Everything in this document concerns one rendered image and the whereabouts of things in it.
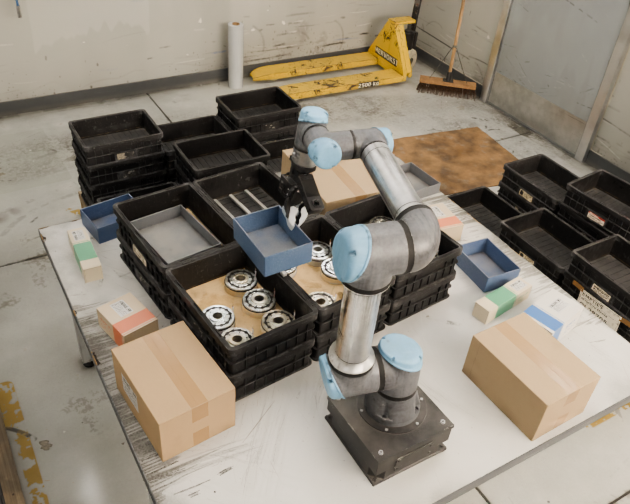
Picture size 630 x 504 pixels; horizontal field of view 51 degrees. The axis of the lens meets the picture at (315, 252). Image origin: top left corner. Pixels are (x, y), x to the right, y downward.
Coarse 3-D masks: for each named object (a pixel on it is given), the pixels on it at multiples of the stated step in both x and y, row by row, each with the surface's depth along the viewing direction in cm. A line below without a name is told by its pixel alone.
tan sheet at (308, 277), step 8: (304, 264) 223; (304, 272) 220; (312, 272) 220; (296, 280) 217; (304, 280) 217; (312, 280) 217; (320, 280) 218; (304, 288) 214; (312, 288) 214; (320, 288) 214; (328, 288) 215; (336, 288) 215; (336, 296) 212
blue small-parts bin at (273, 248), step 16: (272, 208) 195; (240, 224) 192; (256, 224) 196; (272, 224) 199; (240, 240) 190; (256, 240) 193; (272, 240) 194; (288, 240) 194; (304, 240) 187; (256, 256) 182; (272, 256) 178; (288, 256) 181; (304, 256) 185; (272, 272) 182
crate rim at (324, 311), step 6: (318, 216) 229; (324, 216) 229; (306, 222) 226; (330, 222) 226; (336, 228) 224; (288, 276) 203; (294, 282) 200; (300, 288) 199; (306, 294) 197; (312, 300) 195; (318, 306) 193; (330, 306) 193; (336, 306) 194; (318, 312) 193; (324, 312) 192; (330, 312) 194
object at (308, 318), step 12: (216, 252) 209; (180, 264) 203; (168, 276) 198; (180, 288) 194; (192, 300) 191; (312, 312) 191; (204, 324) 186; (288, 324) 186; (300, 324) 188; (216, 336) 181; (264, 336) 182; (276, 336) 185; (228, 348) 177; (240, 348) 178; (252, 348) 181
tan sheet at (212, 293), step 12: (192, 288) 210; (204, 288) 210; (216, 288) 211; (204, 300) 206; (216, 300) 206; (228, 300) 207; (240, 300) 207; (240, 312) 203; (240, 324) 199; (252, 324) 199
